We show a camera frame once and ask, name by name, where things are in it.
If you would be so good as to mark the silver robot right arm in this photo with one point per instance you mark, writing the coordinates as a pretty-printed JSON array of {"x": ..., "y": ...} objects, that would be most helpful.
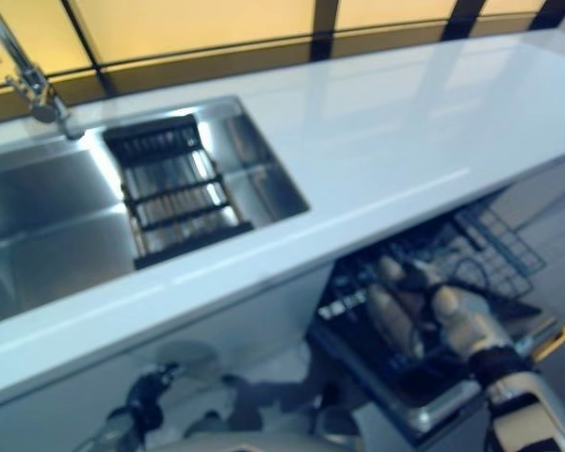
[{"x": 489, "y": 334}]

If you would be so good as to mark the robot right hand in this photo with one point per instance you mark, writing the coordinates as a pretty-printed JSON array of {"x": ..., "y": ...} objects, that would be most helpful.
[{"x": 421, "y": 287}]

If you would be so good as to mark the black window frame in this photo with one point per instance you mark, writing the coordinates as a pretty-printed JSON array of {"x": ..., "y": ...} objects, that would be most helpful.
[{"x": 322, "y": 28}]

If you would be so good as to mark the cream ceramic plate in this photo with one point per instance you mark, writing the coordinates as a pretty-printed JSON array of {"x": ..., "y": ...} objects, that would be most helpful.
[
  {"x": 391, "y": 315},
  {"x": 390, "y": 270}
]

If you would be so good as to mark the chrome kitchen faucet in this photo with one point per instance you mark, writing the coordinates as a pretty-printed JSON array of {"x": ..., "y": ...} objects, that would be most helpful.
[{"x": 33, "y": 89}]

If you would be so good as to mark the stainless steel sink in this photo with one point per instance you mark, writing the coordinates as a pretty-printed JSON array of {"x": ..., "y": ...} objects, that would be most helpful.
[{"x": 42, "y": 198}]

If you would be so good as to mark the grey robot right leg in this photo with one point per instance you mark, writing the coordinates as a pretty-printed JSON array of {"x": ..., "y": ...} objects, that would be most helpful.
[{"x": 334, "y": 424}]

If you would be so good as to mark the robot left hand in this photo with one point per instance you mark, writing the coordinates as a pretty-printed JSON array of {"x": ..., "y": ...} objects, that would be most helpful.
[{"x": 148, "y": 400}]

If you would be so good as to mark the grey robot torso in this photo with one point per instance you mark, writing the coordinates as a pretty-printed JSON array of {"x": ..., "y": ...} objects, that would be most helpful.
[{"x": 254, "y": 445}]

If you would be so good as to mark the narrow white cabinet door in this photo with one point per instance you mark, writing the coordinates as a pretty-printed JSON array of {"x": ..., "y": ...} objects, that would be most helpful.
[{"x": 263, "y": 320}]

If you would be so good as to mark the black dish drying rack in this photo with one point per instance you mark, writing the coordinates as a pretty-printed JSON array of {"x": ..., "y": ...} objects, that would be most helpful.
[{"x": 169, "y": 141}]

